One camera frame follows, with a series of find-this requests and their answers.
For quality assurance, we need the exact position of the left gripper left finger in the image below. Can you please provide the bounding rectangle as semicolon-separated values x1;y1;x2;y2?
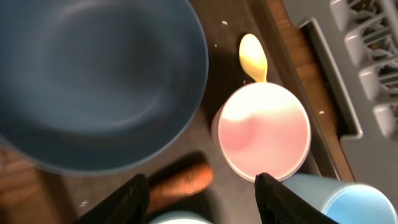
73;174;150;224

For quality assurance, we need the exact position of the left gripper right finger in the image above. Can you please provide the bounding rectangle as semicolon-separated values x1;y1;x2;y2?
254;173;336;224

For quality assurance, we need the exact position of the light blue small bowl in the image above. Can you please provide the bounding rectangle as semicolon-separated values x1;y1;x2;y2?
149;211;212;224

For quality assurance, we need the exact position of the light blue plastic cup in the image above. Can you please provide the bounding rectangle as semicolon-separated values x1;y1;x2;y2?
282;174;397;224

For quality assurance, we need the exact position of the pink plastic cup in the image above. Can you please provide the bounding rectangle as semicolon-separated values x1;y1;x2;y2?
211;82;311;182

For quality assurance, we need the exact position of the grey dishwasher rack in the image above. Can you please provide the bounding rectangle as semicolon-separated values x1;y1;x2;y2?
284;0;397;201

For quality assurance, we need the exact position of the orange carrot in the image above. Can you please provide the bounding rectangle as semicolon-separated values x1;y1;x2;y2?
147;162;214;215

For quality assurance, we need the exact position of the dark blue bowl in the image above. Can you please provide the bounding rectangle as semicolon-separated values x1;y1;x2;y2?
1;0;209;175

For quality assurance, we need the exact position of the yellow plastic spoon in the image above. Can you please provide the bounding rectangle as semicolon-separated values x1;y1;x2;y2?
239;34;268;82

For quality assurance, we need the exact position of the brown serving tray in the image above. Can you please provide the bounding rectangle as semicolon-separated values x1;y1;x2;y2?
58;0;323;224

